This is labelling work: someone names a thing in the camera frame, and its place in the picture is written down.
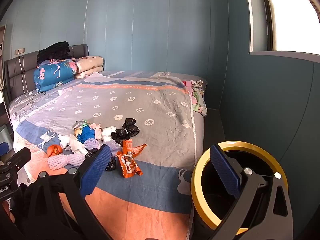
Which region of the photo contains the purple fluffy cloth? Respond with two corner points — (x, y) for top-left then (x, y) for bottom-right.
(47, 153), (88, 169)

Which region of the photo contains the beige folded quilt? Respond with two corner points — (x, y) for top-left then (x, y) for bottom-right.
(74, 56), (105, 79)

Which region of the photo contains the window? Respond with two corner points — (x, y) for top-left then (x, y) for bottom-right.
(244, 0), (320, 55)

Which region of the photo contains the green packet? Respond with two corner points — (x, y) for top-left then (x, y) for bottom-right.
(72, 120), (90, 130)

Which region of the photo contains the blue floral folded quilt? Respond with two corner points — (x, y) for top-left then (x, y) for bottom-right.
(33, 59), (77, 93)

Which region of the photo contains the large black plastic bag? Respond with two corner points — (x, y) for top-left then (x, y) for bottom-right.
(111, 117), (140, 140)

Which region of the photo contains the orange crumpled bag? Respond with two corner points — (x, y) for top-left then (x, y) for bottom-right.
(47, 144), (63, 157)

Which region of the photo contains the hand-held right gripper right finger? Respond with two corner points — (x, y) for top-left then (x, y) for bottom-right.
(207, 144), (294, 240)

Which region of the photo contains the white tissue wad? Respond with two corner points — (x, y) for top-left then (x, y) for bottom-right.
(101, 126), (117, 142)

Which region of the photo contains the grey flower-print blanket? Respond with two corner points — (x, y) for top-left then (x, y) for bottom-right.
(10, 74), (208, 240)

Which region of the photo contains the white charging cable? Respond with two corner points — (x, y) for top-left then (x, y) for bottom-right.
(14, 54), (47, 117)

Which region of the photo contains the striped bed sheet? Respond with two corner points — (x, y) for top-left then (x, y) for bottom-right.
(99, 70), (207, 85)

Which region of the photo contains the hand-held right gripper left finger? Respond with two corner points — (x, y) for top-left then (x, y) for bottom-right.
(17, 144), (113, 240)

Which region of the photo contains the short purple foam net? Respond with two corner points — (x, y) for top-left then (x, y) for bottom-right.
(101, 140), (122, 153)
(84, 139), (103, 152)

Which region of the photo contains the bed with grey headboard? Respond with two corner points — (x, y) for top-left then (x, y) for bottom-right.
(4, 44), (209, 240)

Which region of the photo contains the pale green waste bin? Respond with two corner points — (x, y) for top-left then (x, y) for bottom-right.
(0, 124), (13, 153)

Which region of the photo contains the orange snack wrapper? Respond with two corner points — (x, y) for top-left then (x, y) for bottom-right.
(116, 152), (143, 179)
(122, 139), (148, 158)

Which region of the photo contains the black clothes pile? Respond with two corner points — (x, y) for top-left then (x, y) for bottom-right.
(36, 41), (73, 65)

